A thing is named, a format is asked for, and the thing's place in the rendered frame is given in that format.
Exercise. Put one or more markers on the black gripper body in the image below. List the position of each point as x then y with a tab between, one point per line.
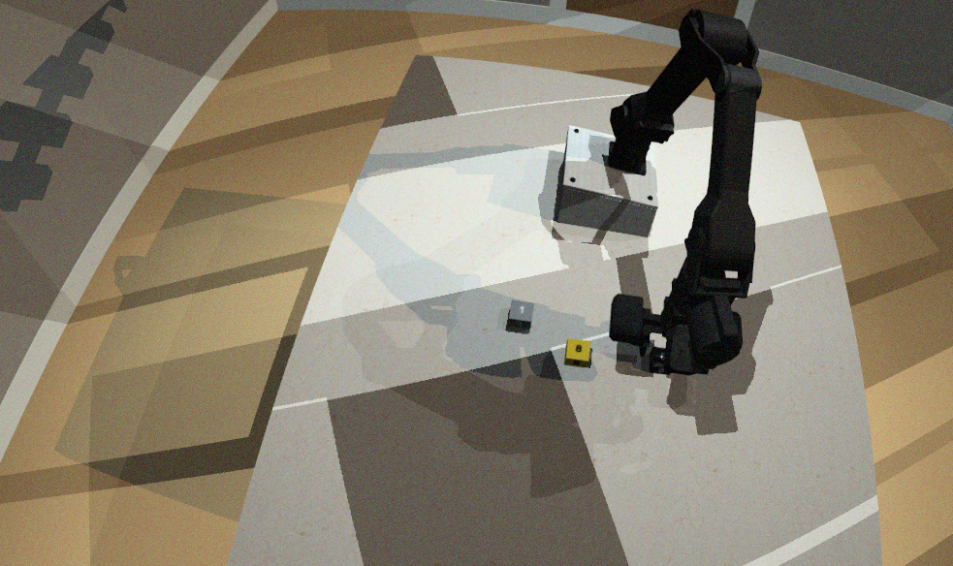
630	324

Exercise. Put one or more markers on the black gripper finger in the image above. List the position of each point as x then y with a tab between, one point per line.
642	343

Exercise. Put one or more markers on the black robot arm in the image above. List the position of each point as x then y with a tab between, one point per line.
722	236

